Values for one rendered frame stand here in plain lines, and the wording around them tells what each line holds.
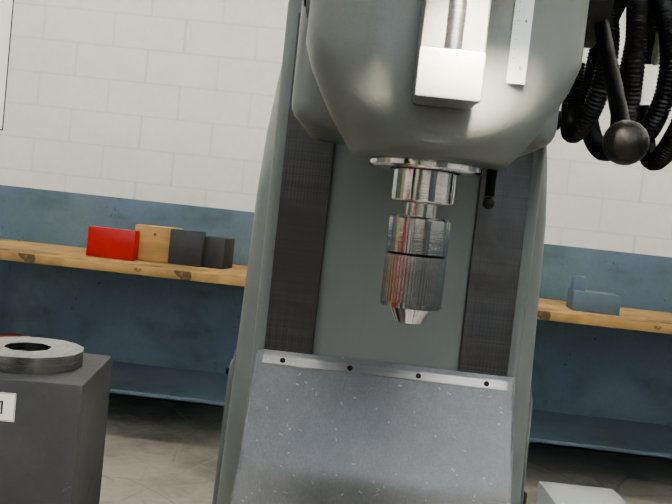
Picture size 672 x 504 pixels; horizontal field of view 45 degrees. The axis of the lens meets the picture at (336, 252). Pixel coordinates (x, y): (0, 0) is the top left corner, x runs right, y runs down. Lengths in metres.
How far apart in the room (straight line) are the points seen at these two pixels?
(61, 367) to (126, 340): 4.40
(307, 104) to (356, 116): 0.18
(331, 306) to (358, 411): 0.13
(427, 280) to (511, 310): 0.41
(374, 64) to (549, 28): 0.11
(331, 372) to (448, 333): 0.15
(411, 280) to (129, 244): 3.86
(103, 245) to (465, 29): 4.04
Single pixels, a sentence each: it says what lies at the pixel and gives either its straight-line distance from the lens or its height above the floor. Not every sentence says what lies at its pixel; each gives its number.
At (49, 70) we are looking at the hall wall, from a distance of 5.26.
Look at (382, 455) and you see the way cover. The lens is 0.97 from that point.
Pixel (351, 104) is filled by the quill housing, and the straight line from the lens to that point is 0.54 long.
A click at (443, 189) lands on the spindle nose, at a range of 0.60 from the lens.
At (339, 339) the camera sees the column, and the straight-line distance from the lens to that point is 1.00.
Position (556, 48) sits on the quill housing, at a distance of 0.56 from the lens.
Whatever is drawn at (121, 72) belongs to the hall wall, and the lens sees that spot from 5.11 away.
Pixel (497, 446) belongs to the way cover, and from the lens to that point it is 0.99.
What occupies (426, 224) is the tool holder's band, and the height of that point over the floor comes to 1.26.
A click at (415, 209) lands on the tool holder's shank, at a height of 1.27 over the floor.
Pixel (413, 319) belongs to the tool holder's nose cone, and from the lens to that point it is 0.61.
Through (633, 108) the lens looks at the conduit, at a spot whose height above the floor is 1.40.
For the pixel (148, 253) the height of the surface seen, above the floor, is 0.92.
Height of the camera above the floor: 1.27
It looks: 3 degrees down
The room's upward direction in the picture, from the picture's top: 6 degrees clockwise
